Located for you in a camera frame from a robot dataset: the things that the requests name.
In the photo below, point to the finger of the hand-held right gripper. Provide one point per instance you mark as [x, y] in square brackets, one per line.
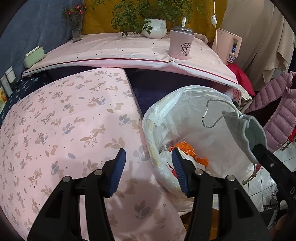
[270, 164]

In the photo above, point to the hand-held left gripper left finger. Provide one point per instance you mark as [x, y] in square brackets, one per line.
[118, 169]

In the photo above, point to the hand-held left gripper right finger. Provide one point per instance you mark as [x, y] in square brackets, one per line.
[179, 169]

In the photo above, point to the orange plastic bag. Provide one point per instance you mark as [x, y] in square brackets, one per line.
[185, 147]

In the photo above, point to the grey face mask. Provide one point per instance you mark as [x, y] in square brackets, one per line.
[252, 132]

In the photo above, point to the white plastic trash bag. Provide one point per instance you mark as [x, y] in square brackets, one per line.
[208, 139]

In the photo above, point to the pink puffer jacket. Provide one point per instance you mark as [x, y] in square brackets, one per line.
[277, 111]

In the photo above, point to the pale pink cloth red stripe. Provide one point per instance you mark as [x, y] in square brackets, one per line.
[115, 48]

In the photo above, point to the pink cup with lid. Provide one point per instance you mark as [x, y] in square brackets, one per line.
[181, 46]

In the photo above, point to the navy floral cloth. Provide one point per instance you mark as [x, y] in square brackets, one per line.
[25, 87]

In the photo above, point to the white appliance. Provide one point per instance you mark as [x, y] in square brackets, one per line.
[224, 44]

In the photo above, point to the beige curtain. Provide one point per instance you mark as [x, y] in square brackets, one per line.
[259, 34]

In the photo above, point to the pale green tissue box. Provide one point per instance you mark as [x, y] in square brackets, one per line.
[33, 58]

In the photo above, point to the white pinkish bottle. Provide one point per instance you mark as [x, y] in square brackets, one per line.
[5, 85]

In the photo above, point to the white bottle with dark base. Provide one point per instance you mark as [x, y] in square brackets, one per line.
[10, 76]

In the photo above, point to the green plant in white pot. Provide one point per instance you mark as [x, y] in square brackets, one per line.
[155, 29]

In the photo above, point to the glass vase with flowers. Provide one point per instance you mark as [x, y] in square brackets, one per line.
[77, 32]

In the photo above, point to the metal spoon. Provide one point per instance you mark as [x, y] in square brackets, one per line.
[183, 22]

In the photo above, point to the mustard yellow cloth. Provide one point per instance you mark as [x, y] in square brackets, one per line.
[99, 20]

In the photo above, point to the blue grey cloth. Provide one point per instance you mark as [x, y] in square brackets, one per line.
[34, 27]

